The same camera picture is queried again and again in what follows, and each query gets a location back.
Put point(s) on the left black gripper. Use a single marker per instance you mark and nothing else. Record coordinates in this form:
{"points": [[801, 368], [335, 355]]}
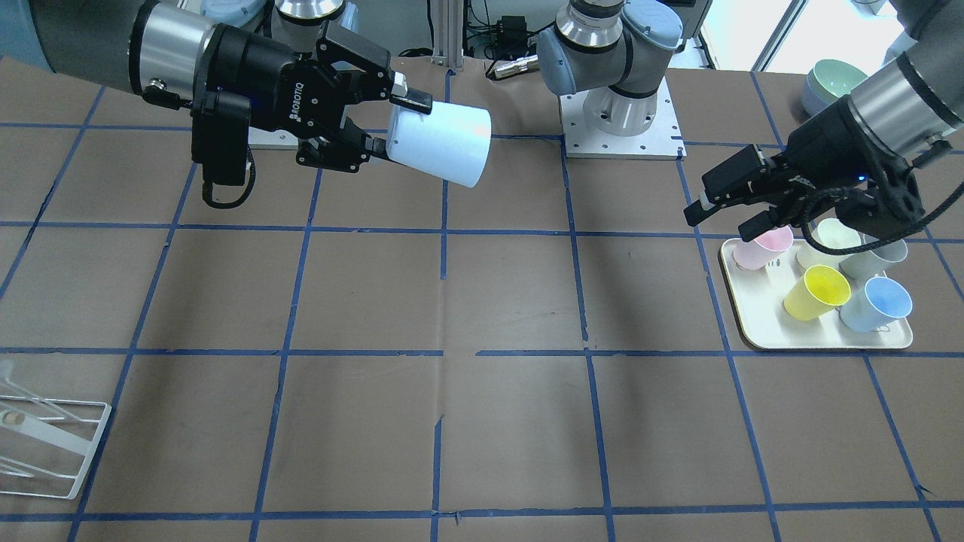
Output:
{"points": [[827, 144]]}

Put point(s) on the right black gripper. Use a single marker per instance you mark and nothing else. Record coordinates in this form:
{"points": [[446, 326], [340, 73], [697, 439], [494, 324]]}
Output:
{"points": [[254, 74]]}

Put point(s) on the light blue cup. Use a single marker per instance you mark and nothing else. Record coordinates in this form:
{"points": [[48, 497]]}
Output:
{"points": [[452, 142]]}

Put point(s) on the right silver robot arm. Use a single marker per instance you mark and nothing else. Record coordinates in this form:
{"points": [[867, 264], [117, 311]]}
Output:
{"points": [[148, 48]]}

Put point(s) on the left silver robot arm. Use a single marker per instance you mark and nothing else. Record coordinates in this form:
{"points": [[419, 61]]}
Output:
{"points": [[909, 106]]}

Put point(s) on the pink cup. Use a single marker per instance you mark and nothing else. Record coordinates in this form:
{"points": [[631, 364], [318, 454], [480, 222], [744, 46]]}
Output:
{"points": [[757, 253]]}

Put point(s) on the pale green cup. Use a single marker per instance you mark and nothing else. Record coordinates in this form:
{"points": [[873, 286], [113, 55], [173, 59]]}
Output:
{"points": [[833, 234]]}

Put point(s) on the yellow cup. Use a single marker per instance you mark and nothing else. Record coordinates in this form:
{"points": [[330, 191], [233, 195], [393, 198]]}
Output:
{"points": [[821, 289]]}

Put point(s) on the grey cup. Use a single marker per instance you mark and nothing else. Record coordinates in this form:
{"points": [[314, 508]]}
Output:
{"points": [[862, 266]]}

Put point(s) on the cream plastic tray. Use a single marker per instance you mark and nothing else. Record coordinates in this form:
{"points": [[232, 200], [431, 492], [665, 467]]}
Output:
{"points": [[757, 297]]}

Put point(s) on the green bowl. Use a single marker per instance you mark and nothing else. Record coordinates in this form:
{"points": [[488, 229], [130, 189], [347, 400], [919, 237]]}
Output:
{"points": [[837, 77]]}

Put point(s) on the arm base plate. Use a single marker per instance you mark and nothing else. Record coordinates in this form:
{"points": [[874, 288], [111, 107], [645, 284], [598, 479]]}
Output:
{"points": [[260, 139], [617, 139]]}

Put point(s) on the aluminium frame post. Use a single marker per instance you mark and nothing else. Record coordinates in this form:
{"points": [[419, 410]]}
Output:
{"points": [[448, 25]]}

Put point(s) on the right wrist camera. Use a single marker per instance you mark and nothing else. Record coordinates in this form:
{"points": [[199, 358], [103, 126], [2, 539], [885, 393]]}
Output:
{"points": [[220, 128]]}

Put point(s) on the white wire cup rack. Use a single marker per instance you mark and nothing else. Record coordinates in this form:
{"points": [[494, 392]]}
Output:
{"points": [[47, 444]]}

